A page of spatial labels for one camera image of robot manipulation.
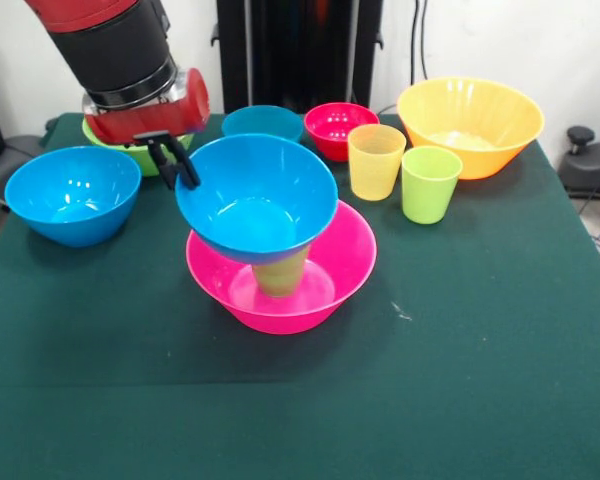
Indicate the orange plastic bowl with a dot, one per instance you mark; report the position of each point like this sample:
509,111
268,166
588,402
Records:
480,110

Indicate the grey stand base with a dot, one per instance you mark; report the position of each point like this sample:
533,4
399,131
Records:
595,170

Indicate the green plastic bowl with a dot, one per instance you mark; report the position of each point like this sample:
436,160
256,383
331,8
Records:
147,160

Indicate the yellow plastic cup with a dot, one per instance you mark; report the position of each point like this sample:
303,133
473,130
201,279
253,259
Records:
375,175

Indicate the large blue plastic bowl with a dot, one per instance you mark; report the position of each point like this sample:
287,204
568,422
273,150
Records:
55,210
255,175

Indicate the dark green table cloth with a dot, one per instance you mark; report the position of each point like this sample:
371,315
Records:
330,400

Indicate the stepped green plastic cup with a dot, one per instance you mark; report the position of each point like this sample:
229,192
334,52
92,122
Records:
280,280

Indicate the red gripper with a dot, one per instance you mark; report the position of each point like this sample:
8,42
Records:
150,120

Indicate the red plastic bowl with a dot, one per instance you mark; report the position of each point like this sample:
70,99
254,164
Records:
335,125

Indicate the light green plastic cup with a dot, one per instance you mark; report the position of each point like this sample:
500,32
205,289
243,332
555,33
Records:
430,200

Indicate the black knob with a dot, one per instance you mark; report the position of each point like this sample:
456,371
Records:
580,136

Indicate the pink plastic bowl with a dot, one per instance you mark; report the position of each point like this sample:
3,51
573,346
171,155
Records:
350,250

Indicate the small blue plastic bowl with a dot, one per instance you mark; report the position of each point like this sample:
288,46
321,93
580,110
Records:
260,122

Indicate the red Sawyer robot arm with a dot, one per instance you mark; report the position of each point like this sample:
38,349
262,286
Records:
110,50

